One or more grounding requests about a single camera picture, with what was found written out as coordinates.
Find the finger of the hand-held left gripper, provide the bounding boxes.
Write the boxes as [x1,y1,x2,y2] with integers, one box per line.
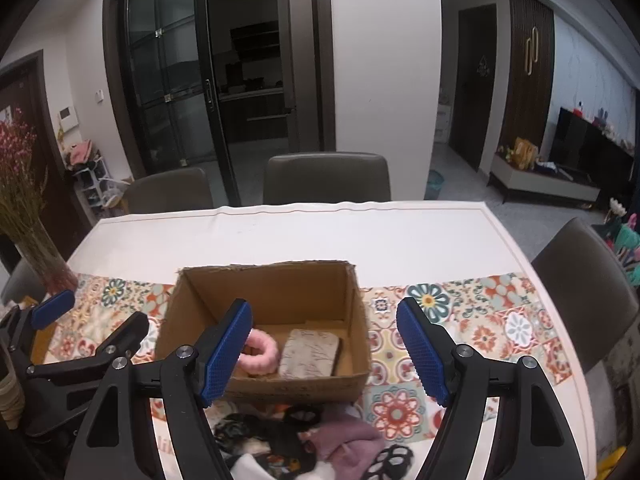
[0,290,76,361]
[25,312,151,392]

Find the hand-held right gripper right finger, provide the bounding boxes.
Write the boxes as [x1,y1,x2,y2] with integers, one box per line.
[396,297,586,480]

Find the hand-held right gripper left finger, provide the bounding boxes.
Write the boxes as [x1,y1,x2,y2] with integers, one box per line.
[64,298,253,480]

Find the brown cardboard box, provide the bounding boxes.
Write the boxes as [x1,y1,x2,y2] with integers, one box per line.
[155,259,372,406]

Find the dark scrunchie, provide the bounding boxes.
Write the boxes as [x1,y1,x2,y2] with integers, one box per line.
[285,404,323,426]

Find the black patterned cloth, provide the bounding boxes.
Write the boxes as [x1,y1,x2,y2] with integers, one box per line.
[212,412,321,476]

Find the black lobed hair tie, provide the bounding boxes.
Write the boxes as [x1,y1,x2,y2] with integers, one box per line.
[364,442,415,478]

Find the pink knitted cloth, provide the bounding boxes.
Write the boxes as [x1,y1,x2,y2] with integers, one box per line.
[300,412,386,480]

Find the white cloth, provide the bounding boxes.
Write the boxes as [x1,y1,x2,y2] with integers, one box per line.
[227,452,321,480]

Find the glass vase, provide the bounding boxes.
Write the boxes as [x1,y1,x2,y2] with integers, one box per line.
[17,240,78,293]

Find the pink fluffy scrunchie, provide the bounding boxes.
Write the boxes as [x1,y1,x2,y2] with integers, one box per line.
[239,329,281,377]

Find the grey dining chair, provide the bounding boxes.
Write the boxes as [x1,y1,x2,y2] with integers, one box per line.
[122,167,215,215]
[263,154,392,206]
[1,257,48,306]
[531,217,640,376]

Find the beige patterned fabric pouch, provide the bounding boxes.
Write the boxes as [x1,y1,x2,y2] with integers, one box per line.
[277,329,343,378]

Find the white shoe rack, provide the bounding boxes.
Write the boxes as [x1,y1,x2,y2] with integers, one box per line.
[72,157,131,221]

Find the dried flower bouquet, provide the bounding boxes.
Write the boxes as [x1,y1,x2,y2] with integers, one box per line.
[0,107,66,266]

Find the patterned tablecloth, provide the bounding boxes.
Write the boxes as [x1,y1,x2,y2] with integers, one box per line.
[42,201,598,480]

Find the pink bag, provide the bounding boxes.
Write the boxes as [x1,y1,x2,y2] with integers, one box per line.
[69,141,102,167]

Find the teal waste basket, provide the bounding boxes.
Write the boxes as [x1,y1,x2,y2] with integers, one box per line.
[425,169,445,200]

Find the low television cabinet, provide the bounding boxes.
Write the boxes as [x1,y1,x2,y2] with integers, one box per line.
[487,152,601,211]

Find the brown entrance door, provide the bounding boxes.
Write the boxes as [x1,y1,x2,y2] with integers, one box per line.
[0,50,96,271]

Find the yellow toy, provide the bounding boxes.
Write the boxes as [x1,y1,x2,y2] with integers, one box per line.
[512,137,540,171]

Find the colourful toys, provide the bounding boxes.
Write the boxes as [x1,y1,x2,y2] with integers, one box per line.
[600,197,640,286]

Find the white storage drawers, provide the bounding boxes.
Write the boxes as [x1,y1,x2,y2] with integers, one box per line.
[435,104,453,143]

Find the kitchen counter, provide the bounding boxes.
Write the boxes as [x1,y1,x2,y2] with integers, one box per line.
[220,87,288,143]

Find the glass sliding door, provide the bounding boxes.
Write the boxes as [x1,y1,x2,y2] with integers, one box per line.
[102,0,241,206]

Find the dark hallway door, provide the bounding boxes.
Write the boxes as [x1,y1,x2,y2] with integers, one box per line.
[450,4,498,171]

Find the slatted wooden cabinet door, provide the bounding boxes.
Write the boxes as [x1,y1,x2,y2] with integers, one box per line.
[492,0,556,158]

